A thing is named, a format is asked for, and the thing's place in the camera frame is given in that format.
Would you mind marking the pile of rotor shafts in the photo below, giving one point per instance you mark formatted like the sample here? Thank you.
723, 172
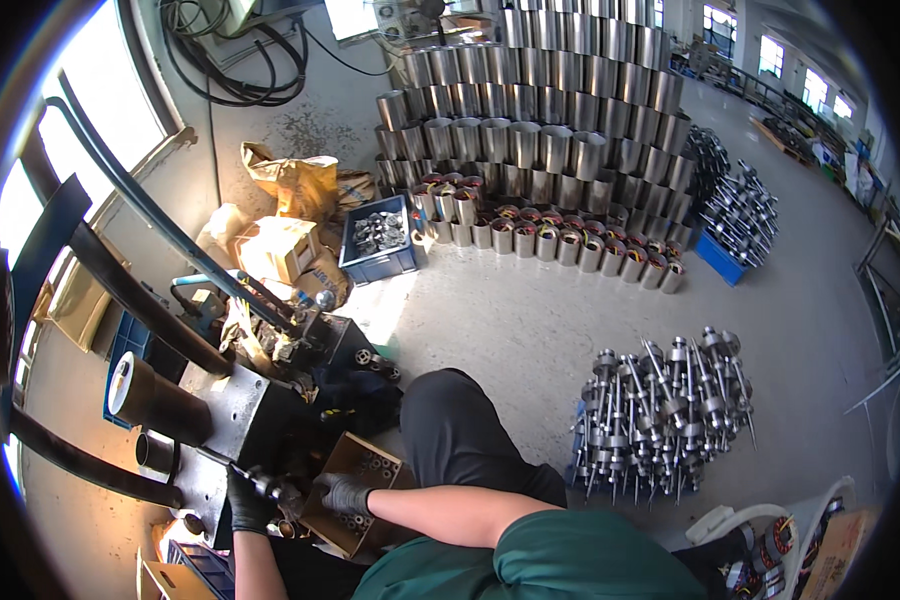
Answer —
664, 412

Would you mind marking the hydraulic press machine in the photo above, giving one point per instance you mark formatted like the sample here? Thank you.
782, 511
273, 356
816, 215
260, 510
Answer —
225, 405

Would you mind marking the blue crate of metal parts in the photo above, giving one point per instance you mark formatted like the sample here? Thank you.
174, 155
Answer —
381, 240

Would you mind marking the person's legs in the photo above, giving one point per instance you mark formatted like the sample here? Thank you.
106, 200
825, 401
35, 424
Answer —
454, 427

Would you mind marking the rotor shafts on blue crate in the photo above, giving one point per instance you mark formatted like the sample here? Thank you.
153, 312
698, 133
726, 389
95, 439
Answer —
739, 217

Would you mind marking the yellow sack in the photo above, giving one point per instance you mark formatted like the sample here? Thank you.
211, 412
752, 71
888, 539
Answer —
296, 180

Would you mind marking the brown cardboard carton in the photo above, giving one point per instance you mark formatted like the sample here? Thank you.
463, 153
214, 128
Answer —
836, 555

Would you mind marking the person's body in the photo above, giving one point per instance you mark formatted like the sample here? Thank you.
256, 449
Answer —
540, 559

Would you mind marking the group of wound stator housings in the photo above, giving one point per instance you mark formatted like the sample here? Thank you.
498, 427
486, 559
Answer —
555, 240

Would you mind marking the metal frame rack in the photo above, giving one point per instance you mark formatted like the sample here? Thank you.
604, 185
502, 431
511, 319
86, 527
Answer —
889, 300

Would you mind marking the black bearings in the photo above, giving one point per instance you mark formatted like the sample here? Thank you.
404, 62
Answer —
379, 364

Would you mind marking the wooden pallet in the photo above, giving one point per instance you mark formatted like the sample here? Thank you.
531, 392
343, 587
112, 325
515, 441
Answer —
780, 141

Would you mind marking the person's right fingers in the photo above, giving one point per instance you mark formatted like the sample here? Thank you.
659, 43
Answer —
325, 489

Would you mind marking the stack of steel cylinder housings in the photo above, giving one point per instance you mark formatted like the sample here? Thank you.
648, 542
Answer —
555, 112

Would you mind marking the blue slatted plastic crate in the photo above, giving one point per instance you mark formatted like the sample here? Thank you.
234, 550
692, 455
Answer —
206, 570

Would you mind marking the dark heap of rotors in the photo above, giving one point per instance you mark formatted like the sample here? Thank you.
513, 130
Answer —
705, 165

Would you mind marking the brown steel cylinder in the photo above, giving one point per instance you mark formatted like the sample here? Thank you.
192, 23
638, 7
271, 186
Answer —
161, 397

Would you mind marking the metal rod tool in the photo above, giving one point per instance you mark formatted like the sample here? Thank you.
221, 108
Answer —
225, 463

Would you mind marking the black cloth heap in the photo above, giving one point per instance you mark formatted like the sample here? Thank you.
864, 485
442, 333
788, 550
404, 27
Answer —
356, 397

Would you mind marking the open cardboard box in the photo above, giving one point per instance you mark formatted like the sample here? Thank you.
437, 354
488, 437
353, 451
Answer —
277, 247

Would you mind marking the person's left hand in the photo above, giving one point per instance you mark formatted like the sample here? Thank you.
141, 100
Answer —
246, 504

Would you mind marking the cardboard box of bearings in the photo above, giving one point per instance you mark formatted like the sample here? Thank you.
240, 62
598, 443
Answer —
360, 457

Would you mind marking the small steel sleeve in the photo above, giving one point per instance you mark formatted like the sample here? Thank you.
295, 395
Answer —
154, 452

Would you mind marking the flat cardboard box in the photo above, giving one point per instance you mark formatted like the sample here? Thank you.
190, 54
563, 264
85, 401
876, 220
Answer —
82, 304

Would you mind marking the person's right hand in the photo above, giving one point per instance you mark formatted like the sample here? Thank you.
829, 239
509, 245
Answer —
345, 493

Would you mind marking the person's left fingers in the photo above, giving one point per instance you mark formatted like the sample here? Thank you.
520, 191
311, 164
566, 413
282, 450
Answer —
259, 489

